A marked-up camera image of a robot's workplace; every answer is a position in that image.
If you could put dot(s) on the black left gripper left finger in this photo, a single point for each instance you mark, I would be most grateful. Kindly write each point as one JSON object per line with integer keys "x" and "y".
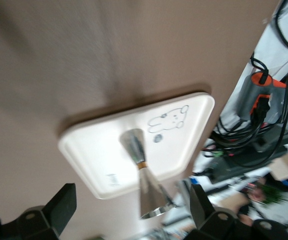
{"x": 33, "y": 222}

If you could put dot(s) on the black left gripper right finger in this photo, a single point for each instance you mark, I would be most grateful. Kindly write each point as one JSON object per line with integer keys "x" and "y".
{"x": 221, "y": 227}

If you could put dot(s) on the steel double jigger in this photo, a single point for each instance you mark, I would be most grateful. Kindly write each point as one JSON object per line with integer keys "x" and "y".
{"x": 148, "y": 190}

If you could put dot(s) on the brown cardboard box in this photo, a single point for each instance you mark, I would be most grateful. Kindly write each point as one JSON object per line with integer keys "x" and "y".
{"x": 286, "y": 166}

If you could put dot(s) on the cream rabbit print tray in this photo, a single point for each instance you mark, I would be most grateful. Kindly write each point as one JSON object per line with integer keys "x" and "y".
{"x": 96, "y": 150}

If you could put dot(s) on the brown table cover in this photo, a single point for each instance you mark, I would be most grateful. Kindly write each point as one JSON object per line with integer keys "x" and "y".
{"x": 58, "y": 62}

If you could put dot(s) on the orange plastic bracket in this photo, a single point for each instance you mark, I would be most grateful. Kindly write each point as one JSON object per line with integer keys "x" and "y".
{"x": 279, "y": 82}

